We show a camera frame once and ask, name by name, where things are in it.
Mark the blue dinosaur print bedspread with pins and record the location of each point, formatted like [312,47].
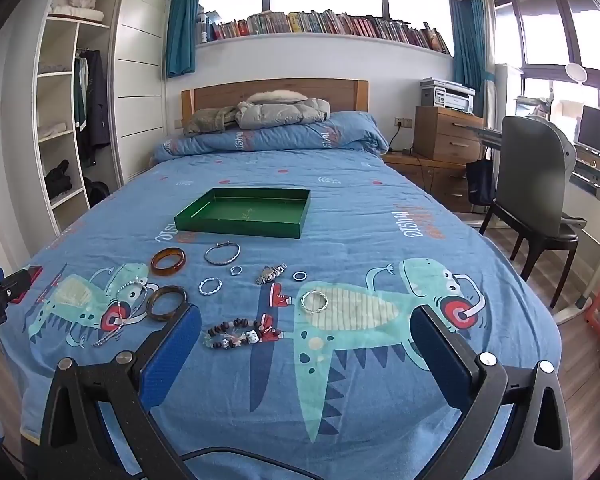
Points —
[355,220]

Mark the hanging dark clothes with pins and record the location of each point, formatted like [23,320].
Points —
[95,105]

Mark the wall socket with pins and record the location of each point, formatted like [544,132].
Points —
[403,122]

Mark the light amber bangle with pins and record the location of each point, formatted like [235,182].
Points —
[154,261]

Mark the thin silver bangle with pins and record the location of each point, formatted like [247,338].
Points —
[206,256]

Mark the round white lamp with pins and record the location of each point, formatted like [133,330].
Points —
[576,73]

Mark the grey puffer jacket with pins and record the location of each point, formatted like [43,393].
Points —
[280,110]

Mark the green tray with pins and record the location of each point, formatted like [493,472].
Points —
[240,210]

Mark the white printer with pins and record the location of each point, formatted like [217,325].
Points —
[447,95]

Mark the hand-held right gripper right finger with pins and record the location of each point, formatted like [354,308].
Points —
[437,355]

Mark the grey desk chair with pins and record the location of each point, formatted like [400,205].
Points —
[530,170]

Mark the silver wristwatch green dial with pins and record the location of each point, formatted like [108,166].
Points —
[267,276]

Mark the wooden drawer chest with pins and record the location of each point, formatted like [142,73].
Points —
[445,130]

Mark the tablet on stand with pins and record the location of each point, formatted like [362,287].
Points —
[592,127]

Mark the olive fleece coat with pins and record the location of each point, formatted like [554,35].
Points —
[207,120]

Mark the black tote bag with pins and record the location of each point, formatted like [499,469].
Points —
[480,182]

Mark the grey desk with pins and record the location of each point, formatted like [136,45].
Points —
[595,170]

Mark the folded blue duvet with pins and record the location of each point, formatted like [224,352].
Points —
[290,135]

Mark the black clothes on shelf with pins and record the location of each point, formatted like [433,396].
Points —
[57,180]

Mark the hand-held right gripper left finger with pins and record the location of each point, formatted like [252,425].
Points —
[172,345]

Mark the dark clothes pile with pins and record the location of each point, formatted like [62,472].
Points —
[97,194]

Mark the white wardrobe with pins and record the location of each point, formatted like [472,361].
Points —
[140,85]

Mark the dark brown bangle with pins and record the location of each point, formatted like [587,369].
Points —
[151,305]

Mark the low wooden cabinet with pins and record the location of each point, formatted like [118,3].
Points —
[440,180]

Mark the row of books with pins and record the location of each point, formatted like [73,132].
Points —
[330,22]

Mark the teal curtain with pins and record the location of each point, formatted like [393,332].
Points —
[182,30]
[467,45]

